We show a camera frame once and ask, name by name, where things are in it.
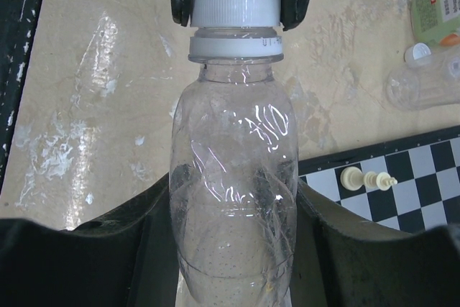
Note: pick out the white chess piece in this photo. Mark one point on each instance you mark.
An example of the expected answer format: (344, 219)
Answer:
(352, 179)

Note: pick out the grapefruit tea bottle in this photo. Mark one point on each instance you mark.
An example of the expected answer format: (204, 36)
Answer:
(435, 22)

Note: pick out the white crushed bottle cap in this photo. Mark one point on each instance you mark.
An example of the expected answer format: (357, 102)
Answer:
(235, 13)

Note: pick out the chessboard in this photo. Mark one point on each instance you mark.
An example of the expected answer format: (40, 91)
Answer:
(425, 166)

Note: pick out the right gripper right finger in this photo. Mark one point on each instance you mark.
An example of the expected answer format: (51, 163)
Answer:
(342, 259)

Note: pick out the clear crushed bottle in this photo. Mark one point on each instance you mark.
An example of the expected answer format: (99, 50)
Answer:
(234, 172)

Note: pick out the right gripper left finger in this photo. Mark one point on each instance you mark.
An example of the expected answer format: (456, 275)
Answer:
(125, 257)

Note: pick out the clear slim bottle white cap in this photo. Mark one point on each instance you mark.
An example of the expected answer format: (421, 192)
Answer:
(434, 82)

